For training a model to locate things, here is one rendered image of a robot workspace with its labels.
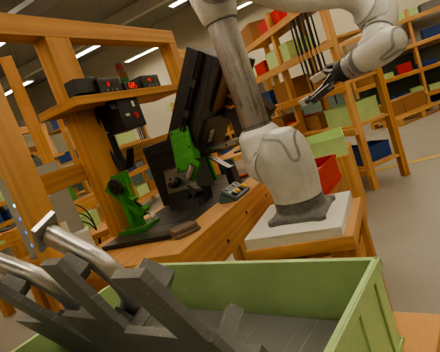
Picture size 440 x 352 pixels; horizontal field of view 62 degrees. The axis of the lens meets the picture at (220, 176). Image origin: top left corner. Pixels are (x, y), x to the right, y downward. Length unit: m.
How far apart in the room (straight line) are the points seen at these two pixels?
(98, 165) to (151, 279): 1.49
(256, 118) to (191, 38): 10.40
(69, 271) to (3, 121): 1.16
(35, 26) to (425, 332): 1.78
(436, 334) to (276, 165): 0.58
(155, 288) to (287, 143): 0.79
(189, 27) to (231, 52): 10.41
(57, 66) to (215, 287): 1.34
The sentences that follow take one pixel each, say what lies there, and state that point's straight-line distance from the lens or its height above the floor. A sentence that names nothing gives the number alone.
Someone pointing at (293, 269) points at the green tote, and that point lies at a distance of 0.71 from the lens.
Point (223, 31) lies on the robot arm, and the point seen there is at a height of 1.51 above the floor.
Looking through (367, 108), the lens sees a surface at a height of 0.84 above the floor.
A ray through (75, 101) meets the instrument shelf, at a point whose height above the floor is 1.52.
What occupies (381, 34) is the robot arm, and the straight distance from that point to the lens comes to 1.30.
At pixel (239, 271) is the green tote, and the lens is 0.78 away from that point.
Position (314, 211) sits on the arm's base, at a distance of 1.12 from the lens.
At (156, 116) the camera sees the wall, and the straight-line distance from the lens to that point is 12.31.
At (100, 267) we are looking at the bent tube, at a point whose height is 1.11.
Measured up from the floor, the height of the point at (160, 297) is 1.11.
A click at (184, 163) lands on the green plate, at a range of 1.80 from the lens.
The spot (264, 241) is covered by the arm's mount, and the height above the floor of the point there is 0.87.
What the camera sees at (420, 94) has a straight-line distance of 8.80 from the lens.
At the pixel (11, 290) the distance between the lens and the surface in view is 0.67.
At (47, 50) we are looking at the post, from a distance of 1.92.
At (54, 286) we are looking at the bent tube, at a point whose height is 1.08.
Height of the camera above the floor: 1.25
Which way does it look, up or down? 8 degrees down
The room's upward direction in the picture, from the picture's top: 19 degrees counter-clockwise
